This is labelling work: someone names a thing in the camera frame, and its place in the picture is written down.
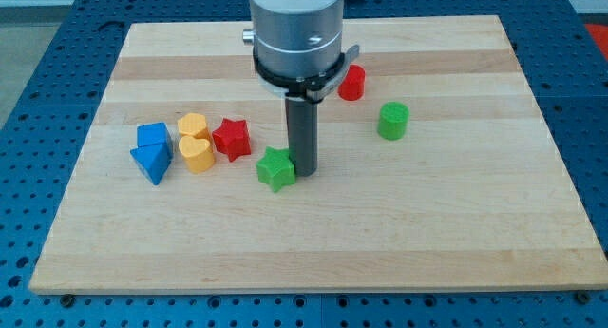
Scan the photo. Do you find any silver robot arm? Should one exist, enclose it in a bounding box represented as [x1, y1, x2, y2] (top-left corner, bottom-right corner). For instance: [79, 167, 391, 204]
[243, 0, 345, 177]

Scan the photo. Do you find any yellow heart block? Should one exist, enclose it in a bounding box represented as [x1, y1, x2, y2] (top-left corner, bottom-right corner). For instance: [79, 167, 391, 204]
[179, 136, 216, 174]

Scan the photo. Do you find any wooden board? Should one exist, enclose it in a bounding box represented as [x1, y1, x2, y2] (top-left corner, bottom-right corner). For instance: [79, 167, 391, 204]
[29, 15, 607, 295]

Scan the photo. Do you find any blue triangle block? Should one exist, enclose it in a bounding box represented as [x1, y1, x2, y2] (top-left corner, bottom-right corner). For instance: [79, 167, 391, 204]
[129, 144, 173, 185]

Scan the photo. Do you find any yellow hexagon block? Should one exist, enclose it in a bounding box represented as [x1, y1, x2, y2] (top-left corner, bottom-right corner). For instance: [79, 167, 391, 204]
[178, 113, 211, 140]

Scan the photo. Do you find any red cylinder block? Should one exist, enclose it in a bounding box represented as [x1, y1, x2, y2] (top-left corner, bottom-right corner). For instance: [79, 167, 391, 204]
[338, 65, 366, 101]

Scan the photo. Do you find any green star block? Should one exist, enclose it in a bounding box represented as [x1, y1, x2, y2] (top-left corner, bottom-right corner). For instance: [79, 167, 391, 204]
[256, 146, 296, 193]

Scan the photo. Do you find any red star block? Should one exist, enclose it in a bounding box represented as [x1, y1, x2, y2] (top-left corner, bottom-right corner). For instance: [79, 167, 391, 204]
[212, 118, 252, 162]

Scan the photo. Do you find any green cylinder block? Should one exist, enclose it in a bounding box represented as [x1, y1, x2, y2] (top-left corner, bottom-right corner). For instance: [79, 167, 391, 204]
[377, 102, 409, 141]

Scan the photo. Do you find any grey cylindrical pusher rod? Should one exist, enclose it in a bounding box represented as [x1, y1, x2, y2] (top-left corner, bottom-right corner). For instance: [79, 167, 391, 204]
[285, 98, 317, 177]

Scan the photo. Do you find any blue cube block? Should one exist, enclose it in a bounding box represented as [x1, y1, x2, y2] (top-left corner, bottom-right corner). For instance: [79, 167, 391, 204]
[137, 122, 172, 149]

